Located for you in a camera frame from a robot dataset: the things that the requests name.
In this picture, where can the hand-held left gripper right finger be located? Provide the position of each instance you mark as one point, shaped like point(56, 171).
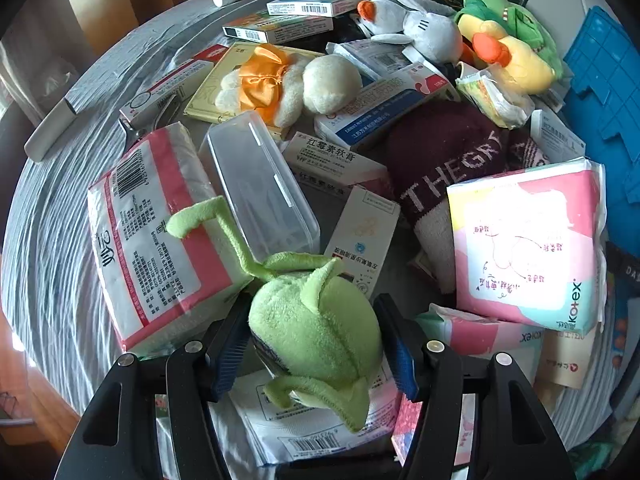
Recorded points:
point(400, 360)

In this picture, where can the white green medicine box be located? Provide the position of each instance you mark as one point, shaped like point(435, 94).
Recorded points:
point(557, 135)

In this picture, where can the white red long box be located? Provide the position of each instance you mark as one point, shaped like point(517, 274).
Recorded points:
point(170, 80)

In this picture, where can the green monster plush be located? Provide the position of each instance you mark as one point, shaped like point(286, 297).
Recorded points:
point(315, 330)

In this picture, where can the green orange medicine box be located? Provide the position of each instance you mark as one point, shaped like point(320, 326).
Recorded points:
point(275, 27)

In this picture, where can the green frog plush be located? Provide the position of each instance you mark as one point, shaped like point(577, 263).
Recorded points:
point(530, 25)

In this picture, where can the white box orange trim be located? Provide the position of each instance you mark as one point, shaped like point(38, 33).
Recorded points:
point(362, 240)

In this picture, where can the pink green pad pack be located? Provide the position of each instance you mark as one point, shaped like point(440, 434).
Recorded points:
point(480, 335)

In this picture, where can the green cloth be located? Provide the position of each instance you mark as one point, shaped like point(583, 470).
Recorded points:
point(592, 460)

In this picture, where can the grey white rabbit plush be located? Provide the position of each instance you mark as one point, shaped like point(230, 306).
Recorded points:
point(430, 30)

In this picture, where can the yellow green tissue pack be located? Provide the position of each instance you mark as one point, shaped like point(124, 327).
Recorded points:
point(495, 100)

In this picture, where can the pink teal medicine box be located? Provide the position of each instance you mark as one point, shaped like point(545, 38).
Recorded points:
point(315, 5)

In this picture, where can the blue plastic crate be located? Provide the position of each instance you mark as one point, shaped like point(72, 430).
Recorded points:
point(605, 110)

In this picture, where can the cream plush orange bow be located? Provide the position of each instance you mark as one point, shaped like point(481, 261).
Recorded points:
point(300, 85)

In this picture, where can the pastel pad pack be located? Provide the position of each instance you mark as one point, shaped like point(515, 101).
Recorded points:
point(525, 240)

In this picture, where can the white mask packet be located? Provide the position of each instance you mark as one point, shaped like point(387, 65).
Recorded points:
point(375, 57)

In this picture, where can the pink white tissue pack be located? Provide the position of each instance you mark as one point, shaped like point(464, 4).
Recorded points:
point(150, 240)

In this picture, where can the maroon knit sock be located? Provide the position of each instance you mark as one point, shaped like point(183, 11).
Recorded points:
point(440, 160)

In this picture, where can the white barcode pouch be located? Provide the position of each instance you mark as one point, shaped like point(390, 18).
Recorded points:
point(300, 430)

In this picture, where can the clear plastic box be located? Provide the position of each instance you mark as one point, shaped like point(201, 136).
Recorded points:
point(255, 180)

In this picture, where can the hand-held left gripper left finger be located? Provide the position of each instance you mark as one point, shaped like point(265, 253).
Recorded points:
point(230, 360)

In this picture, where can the yellow duck plush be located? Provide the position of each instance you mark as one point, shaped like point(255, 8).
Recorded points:
point(525, 67)

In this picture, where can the cream box red logo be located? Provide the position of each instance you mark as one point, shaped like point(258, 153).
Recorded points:
point(567, 360)

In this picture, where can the sheer curtain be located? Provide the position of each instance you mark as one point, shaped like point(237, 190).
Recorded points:
point(45, 35)

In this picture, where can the dark packet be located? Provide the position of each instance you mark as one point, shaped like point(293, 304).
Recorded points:
point(625, 300)

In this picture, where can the blue white medicine box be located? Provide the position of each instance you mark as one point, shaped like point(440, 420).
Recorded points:
point(380, 105)

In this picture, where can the yellow flat box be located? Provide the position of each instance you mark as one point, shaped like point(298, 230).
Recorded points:
point(210, 100)

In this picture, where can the white long case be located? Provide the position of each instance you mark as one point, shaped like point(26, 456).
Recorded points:
point(50, 130)

